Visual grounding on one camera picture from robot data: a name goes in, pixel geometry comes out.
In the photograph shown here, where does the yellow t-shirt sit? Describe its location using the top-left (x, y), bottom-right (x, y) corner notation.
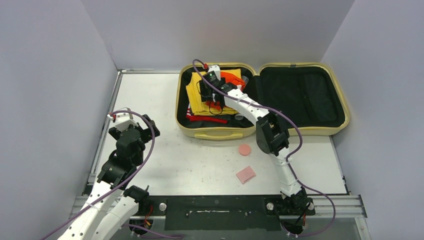
top-left (186, 72), bottom-right (238, 116)

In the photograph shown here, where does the orange t-shirt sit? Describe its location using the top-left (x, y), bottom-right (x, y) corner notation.
top-left (205, 72), bottom-right (246, 110)

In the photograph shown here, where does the red printed t-shirt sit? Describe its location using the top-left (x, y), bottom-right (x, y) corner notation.
top-left (186, 104), bottom-right (229, 124)

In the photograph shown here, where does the clear plastic cup bottle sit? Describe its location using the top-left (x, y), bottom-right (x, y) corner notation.
top-left (241, 75), bottom-right (249, 85)

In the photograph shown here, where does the round pink soap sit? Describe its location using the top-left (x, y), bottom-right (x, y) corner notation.
top-left (238, 144), bottom-right (252, 157)

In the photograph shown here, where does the pink square sponge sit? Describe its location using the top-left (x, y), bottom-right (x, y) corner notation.
top-left (236, 166), bottom-right (256, 185)

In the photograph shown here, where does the yellow suitcase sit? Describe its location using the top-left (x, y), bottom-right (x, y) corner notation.
top-left (175, 62), bottom-right (350, 140)

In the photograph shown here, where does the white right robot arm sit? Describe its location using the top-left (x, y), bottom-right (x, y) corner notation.
top-left (199, 70), bottom-right (315, 216)

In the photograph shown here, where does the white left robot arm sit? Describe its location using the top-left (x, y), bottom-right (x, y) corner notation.
top-left (59, 110), bottom-right (160, 240)

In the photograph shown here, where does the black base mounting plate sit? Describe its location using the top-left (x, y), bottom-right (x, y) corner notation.
top-left (129, 193), bottom-right (316, 231)

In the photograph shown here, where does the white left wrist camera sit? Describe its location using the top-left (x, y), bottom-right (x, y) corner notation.
top-left (107, 107), bottom-right (138, 132)

